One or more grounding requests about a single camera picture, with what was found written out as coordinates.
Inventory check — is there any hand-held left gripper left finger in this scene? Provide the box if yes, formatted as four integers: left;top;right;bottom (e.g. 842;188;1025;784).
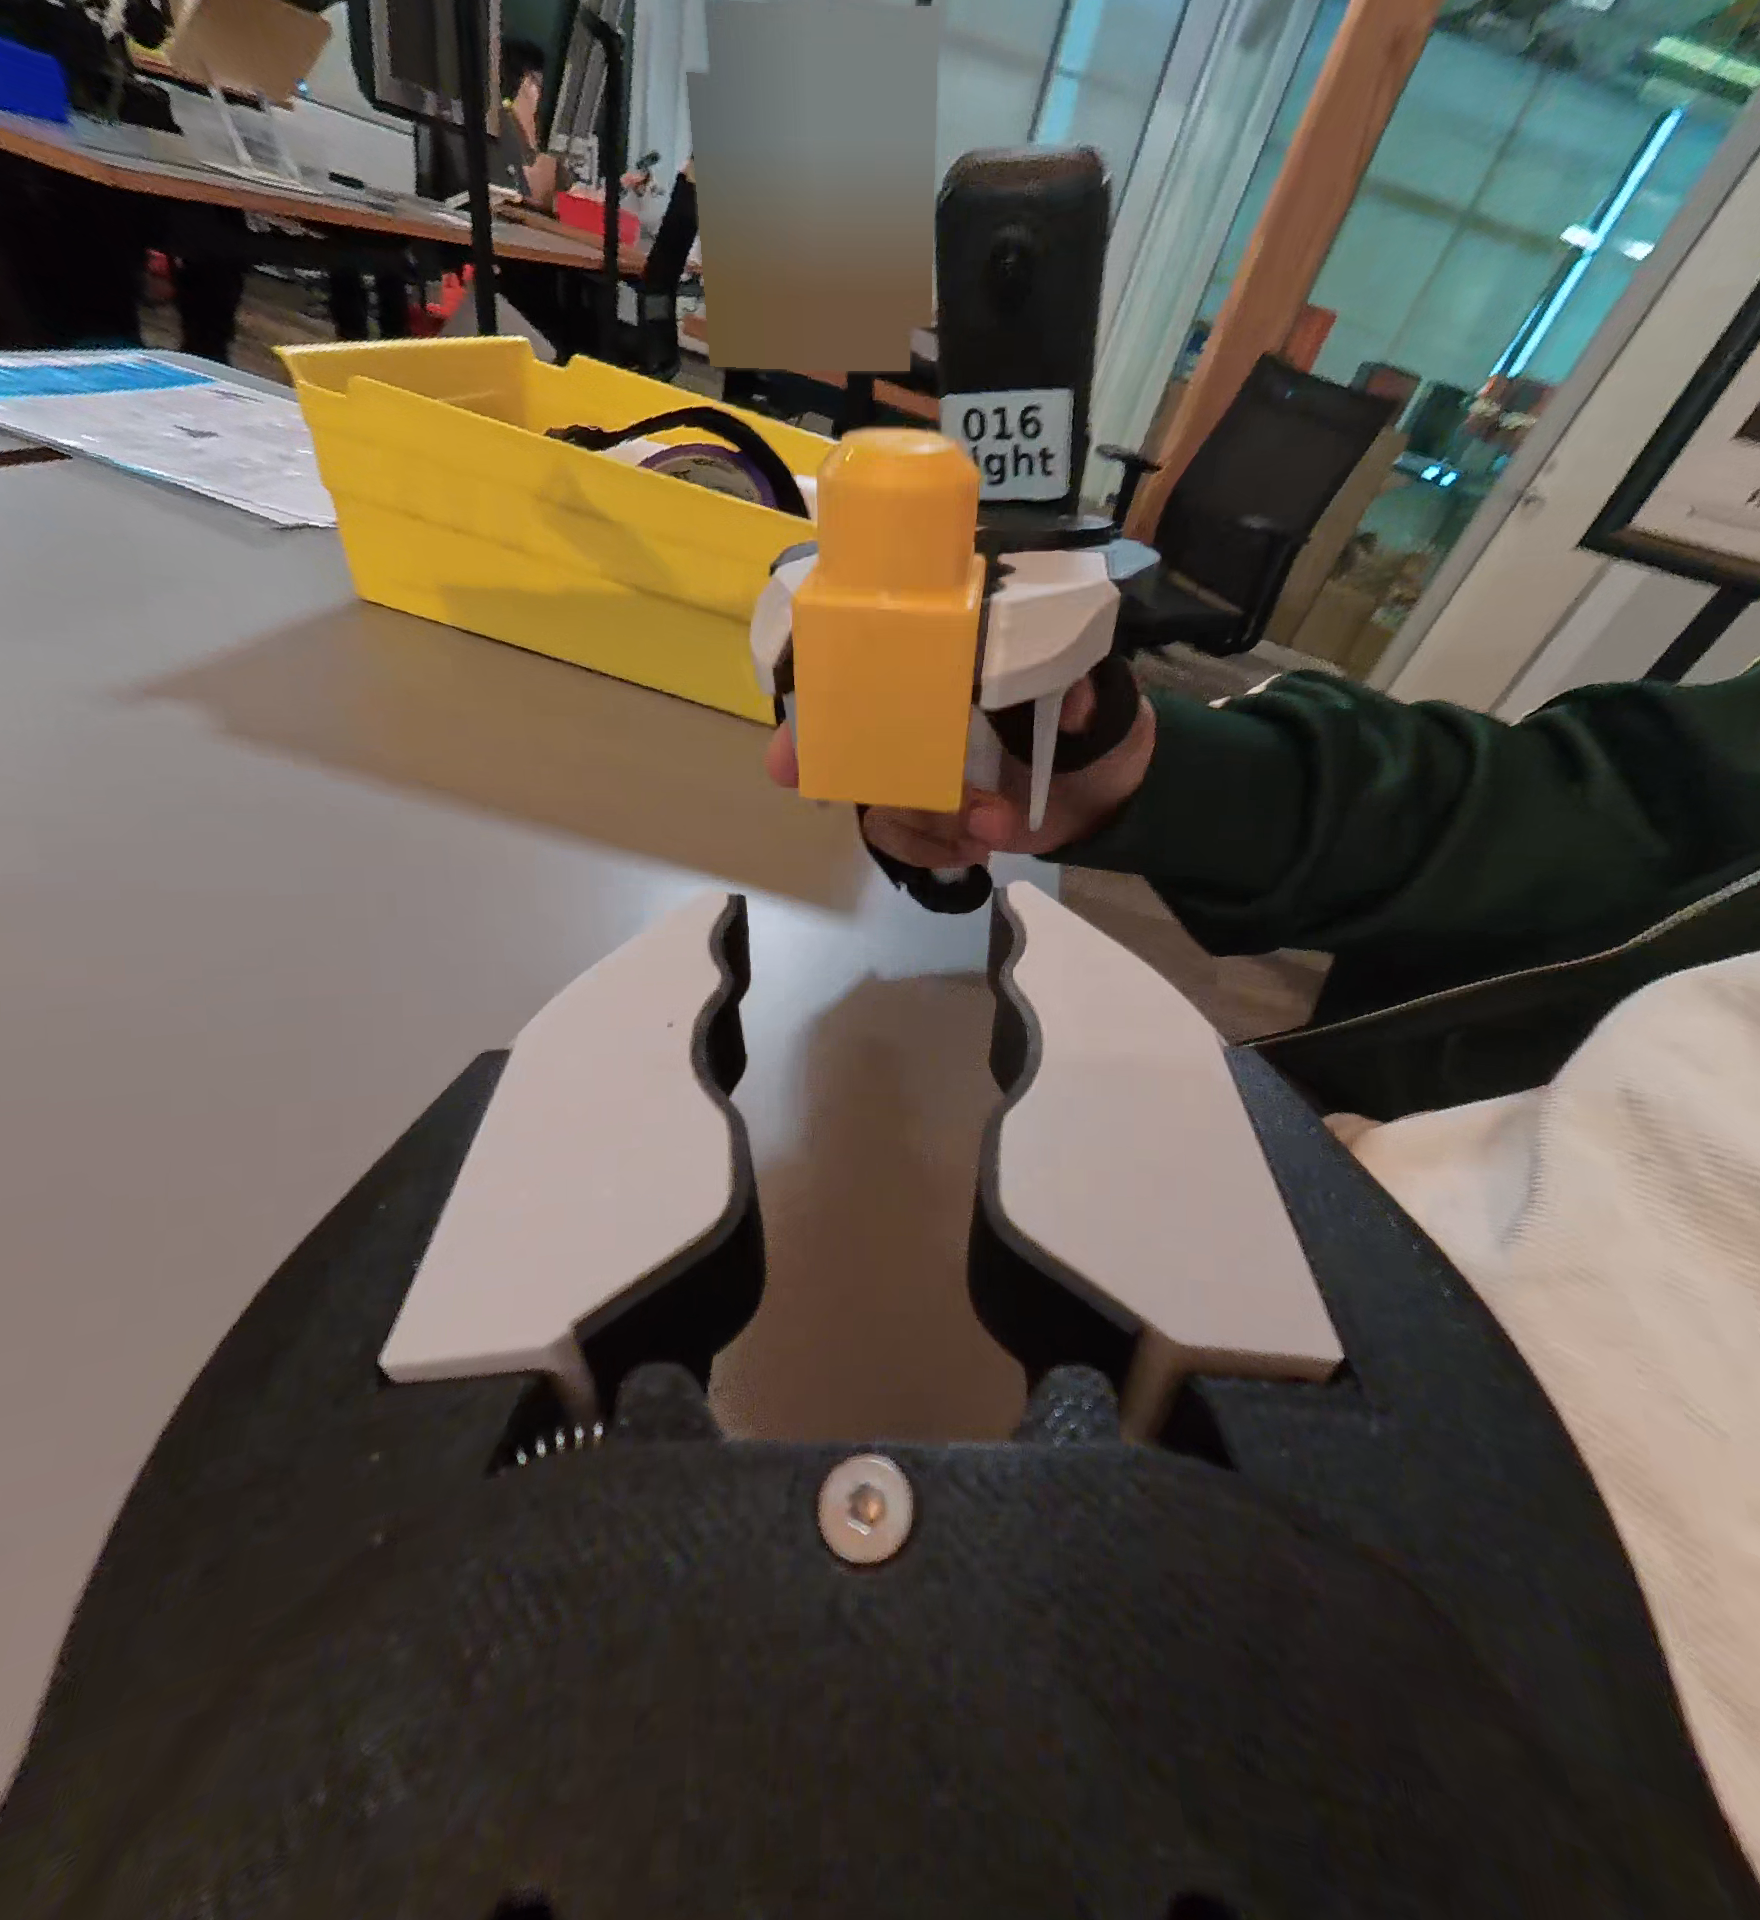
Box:
376;893;765;1396

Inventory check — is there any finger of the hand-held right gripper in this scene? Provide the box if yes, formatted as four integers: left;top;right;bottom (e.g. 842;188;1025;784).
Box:
748;545;823;725
970;544;1126;711

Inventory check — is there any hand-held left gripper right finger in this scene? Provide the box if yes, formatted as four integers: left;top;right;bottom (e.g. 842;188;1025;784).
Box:
970;878;1347;1443

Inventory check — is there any yellow toy block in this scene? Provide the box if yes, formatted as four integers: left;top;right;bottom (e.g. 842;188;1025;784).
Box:
790;427;989;816

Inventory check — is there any yellow storage bin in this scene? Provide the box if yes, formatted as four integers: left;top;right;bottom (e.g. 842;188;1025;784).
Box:
276;338;840;725

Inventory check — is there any person's right forearm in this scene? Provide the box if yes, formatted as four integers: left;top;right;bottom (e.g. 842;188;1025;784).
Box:
1059;630;1760;1036

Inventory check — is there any grey desk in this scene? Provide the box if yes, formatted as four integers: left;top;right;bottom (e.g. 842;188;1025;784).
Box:
0;353;1061;1847

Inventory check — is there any person's right hand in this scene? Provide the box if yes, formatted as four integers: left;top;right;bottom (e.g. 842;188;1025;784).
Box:
763;680;1161;887

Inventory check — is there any black office chair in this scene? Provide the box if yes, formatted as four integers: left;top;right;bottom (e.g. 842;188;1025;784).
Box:
1096;353;1400;662

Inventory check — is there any black monitor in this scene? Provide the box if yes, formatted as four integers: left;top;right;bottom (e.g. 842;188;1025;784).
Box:
370;0;506;125

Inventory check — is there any printed paper sheet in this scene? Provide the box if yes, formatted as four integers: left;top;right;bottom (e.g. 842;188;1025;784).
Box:
0;347;338;529

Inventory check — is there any small cardboard panel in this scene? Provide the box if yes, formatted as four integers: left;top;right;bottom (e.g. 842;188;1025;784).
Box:
163;0;332;111

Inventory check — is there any wooden post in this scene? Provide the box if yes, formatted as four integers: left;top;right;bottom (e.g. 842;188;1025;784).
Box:
1126;0;1444;540

